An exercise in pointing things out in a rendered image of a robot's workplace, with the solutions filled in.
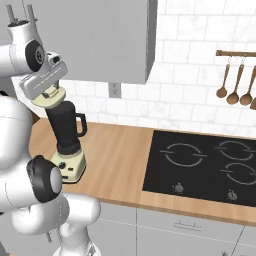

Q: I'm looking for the grey cupboard door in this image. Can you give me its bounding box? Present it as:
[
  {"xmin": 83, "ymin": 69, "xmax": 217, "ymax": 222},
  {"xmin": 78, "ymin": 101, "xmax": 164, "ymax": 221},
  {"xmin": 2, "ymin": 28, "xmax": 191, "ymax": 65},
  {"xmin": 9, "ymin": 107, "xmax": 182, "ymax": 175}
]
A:
[
  {"xmin": 136, "ymin": 225, "xmax": 242, "ymax": 256},
  {"xmin": 87, "ymin": 218, "xmax": 138, "ymax": 256}
]

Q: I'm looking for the narrow grey drawer front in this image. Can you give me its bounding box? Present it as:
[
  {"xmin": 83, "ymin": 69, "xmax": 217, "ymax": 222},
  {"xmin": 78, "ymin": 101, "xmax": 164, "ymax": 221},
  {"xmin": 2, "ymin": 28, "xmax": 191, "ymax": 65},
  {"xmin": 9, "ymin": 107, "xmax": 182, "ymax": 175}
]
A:
[{"xmin": 98, "ymin": 201, "xmax": 138, "ymax": 225}]

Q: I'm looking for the cream blender lid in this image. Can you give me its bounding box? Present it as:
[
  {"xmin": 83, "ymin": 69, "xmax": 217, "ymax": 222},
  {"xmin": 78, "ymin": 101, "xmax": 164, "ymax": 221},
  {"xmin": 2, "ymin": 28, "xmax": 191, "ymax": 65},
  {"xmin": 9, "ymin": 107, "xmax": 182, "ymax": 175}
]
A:
[{"xmin": 31, "ymin": 87, "xmax": 67, "ymax": 109}]

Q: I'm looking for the grey drawer front with handle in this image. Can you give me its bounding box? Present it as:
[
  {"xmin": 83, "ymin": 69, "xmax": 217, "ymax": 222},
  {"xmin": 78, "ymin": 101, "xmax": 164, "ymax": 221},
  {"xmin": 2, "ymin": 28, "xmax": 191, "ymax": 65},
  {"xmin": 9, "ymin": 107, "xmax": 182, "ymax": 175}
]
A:
[{"xmin": 136, "ymin": 207, "xmax": 247, "ymax": 247}]

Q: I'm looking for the wooden hanging rail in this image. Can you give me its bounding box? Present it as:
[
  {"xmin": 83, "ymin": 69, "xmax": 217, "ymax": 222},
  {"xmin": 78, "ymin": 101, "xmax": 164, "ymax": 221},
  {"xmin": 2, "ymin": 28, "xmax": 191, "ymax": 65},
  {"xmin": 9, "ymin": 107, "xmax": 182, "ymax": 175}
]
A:
[{"xmin": 215, "ymin": 49, "xmax": 256, "ymax": 58}]

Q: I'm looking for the grey wall socket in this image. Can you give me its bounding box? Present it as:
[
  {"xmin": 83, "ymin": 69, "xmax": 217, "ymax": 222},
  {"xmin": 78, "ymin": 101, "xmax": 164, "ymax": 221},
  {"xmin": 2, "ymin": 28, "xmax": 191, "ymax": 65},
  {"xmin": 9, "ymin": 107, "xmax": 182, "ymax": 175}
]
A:
[{"xmin": 108, "ymin": 81, "xmax": 122, "ymax": 99}]

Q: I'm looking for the grey wall cupboard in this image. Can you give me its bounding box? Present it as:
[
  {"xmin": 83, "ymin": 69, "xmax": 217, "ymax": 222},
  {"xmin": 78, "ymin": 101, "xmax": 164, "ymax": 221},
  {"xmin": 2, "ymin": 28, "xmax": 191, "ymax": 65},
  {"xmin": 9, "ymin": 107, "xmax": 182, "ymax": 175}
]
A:
[{"xmin": 0, "ymin": 0, "xmax": 159, "ymax": 85}]

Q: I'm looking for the grey cupboard handle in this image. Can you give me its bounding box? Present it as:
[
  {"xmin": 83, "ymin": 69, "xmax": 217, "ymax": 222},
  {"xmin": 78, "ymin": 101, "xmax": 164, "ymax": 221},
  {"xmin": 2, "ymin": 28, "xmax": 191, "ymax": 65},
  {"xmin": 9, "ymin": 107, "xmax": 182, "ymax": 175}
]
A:
[
  {"xmin": 26, "ymin": 4, "xmax": 38, "ymax": 23},
  {"xmin": 5, "ymin": 4, "xmax": 17, "ymax": 26}
]

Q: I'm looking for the grey cupboard front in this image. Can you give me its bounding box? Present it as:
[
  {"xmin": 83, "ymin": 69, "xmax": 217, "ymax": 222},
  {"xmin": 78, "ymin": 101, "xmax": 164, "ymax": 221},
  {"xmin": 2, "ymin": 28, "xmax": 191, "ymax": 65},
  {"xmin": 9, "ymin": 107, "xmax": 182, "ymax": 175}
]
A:
[{"xmin": 237, "ymin": 225, "xmax": 256, "ymax": 256}]

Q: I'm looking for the black hob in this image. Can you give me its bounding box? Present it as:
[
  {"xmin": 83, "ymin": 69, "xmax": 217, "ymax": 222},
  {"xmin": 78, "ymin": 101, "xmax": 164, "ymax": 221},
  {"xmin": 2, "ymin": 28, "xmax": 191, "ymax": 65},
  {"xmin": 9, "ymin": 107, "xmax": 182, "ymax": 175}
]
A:
[{"xmin": 141, "ymin": 129, "xmax": 256, "ymax": 209}]

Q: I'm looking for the grey hob knob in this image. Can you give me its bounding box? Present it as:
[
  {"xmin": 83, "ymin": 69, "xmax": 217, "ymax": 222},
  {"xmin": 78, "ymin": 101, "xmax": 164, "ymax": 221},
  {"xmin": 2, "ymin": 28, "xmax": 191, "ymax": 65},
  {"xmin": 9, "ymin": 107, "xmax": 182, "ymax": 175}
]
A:
[
  {"xmin": 226, "ymin": 189, "xmax": 239, "ymax": 202},
  {"xmin": 173, "ymin": 182, "xmax": 185, "ymax": 195}
]

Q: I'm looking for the grey drawer handle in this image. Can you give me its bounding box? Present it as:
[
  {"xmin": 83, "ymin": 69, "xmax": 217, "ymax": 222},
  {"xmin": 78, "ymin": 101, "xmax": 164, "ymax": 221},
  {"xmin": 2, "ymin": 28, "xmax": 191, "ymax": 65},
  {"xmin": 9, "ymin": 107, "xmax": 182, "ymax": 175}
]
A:
[{"xmin": 173, "ymin": 220, "xmax": 203, "ymax": 232}]

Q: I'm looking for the black jar cream base blender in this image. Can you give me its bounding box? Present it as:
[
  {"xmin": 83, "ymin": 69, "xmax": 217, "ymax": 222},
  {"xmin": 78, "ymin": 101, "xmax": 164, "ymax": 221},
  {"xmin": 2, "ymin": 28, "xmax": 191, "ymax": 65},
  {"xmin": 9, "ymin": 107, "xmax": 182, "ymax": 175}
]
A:
[{"xmin": 44, "ymin": 100, "xmax": 89, "ymax": 185}]

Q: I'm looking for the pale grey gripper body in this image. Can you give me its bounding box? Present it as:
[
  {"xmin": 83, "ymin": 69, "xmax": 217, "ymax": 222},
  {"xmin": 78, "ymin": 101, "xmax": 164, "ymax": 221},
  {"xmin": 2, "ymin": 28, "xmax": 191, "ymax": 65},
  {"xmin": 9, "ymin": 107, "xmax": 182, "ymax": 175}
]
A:
[{"xmin": 18, "ymin": 61, "xmax": 69, "ymax": 101}]

